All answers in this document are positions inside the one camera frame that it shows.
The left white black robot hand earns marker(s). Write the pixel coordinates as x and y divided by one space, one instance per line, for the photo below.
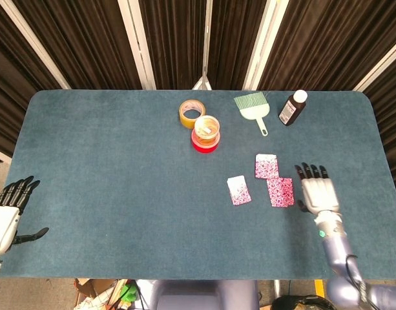
2 226

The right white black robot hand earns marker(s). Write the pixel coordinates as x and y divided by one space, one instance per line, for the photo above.
320 195

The pink patterned card pile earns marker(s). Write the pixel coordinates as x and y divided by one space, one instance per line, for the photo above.
266 166
239 190
280 192

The light green hand brush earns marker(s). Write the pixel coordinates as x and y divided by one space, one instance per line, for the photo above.
254 111

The brown bottle with white cap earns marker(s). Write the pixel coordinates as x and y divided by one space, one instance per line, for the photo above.
291 111

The yellow floor marker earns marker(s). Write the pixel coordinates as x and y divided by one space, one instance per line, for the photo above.
319 287

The dark brown curtain panel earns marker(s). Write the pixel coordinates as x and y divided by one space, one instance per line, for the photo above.
233 38
88 42
10 80
391 122
330 38
175 42

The metal table leg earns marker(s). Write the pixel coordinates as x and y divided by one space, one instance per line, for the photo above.
277 287

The black bag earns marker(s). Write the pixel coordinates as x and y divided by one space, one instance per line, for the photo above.
298 303

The open cardboard box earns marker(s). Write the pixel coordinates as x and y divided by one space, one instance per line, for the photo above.
94 287

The red tape roll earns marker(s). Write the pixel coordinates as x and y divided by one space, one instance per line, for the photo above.
204 149

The blue table mat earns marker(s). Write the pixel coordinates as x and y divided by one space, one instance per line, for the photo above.
120 177

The clear jar of rubber bands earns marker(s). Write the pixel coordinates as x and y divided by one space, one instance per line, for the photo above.
206 129

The green plastic toy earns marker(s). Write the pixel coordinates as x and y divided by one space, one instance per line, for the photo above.
128 294

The yellow tape roll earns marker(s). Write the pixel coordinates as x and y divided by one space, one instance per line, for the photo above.
184 121

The thin white pole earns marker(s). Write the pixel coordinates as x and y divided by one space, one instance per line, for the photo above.
202 84

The purple robot torso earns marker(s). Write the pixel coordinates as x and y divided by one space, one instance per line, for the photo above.
191 297

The white frame post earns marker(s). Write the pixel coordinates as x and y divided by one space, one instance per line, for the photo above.
264 45
381 69
137 45
34 45

